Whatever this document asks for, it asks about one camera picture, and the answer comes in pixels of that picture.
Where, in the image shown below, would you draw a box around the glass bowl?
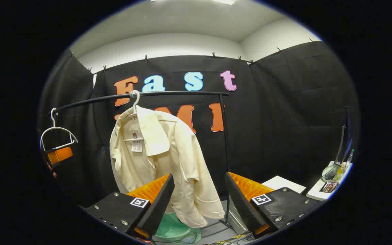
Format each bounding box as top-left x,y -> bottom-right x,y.
321,165 -> 340,183

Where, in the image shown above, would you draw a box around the cream jacket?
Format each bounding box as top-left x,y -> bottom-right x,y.
109,105 -> 225,228

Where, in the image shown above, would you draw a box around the white plastic clothes hanger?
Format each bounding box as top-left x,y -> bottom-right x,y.
40,108 -> 78,152
124,90 -> 179,142

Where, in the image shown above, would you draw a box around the yellow bottle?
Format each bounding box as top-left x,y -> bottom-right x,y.
334,162 -> 348,181

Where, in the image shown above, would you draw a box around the green laundry hamper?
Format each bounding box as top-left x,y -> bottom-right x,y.
154,212 -> 202,244

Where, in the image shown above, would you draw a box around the black computer monitor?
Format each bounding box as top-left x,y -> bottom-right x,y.
335,107 -> 354,164

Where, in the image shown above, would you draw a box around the floor cables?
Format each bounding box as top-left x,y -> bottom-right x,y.
210,234 -> 256,245

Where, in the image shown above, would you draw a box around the small picture card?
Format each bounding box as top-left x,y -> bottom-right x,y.
319,182 -> 339,194

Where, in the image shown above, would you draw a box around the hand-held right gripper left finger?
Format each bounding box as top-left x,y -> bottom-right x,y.
85,174 -> 176,241

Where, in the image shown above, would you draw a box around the black backdrop cloth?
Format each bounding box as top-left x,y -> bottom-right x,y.
38,41 -> 360,211

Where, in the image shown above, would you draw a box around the white side desk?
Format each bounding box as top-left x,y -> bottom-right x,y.
307,161 -> 354,201

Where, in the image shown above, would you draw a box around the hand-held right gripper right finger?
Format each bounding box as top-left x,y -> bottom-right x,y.
225,172 -> 320,239

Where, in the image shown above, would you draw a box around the black clothes rack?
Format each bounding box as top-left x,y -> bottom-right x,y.
48,91 -> 237,235

